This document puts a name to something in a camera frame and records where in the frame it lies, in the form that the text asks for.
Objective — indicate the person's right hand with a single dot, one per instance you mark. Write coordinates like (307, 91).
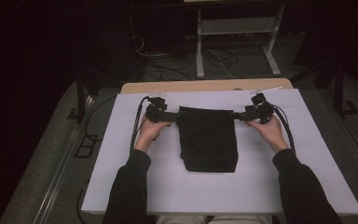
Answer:
(272, 133)

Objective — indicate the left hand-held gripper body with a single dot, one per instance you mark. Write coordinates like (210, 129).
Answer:
(157, 110)

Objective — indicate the white metal frame stand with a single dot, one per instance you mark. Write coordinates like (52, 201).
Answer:
(236, 26)

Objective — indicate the black metal stand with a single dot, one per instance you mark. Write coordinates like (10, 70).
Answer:
(338, 87)
(80, 99)

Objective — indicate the person's left hand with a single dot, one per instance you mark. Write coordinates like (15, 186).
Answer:
(147, 133)

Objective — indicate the metal floor rail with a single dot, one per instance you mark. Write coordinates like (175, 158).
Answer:
(354, 149)
(59, 174)

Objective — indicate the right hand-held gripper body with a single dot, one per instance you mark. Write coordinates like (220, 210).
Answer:
(261, 110)

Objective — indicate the wooden table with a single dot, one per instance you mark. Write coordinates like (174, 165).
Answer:
(199, 85)

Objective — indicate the black floor frame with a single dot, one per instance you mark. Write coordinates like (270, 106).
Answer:
(82, 152)

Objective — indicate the black long-sleeve shirt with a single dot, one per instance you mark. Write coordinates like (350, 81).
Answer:
(208, 140)

